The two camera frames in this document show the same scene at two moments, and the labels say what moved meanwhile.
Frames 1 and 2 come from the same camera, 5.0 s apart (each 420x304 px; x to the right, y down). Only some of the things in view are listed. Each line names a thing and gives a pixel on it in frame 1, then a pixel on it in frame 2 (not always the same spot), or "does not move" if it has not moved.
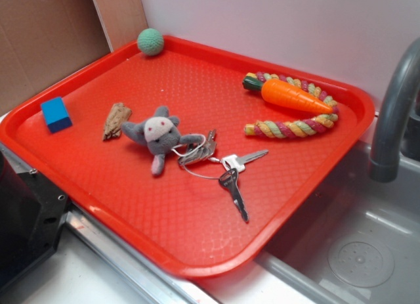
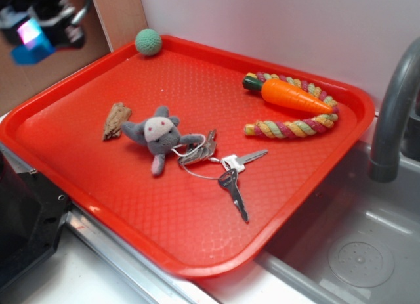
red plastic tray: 201,157 does not move
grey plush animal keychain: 161,135 does not move
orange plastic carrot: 287,93 does not move
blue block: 56,115 -> 36,46
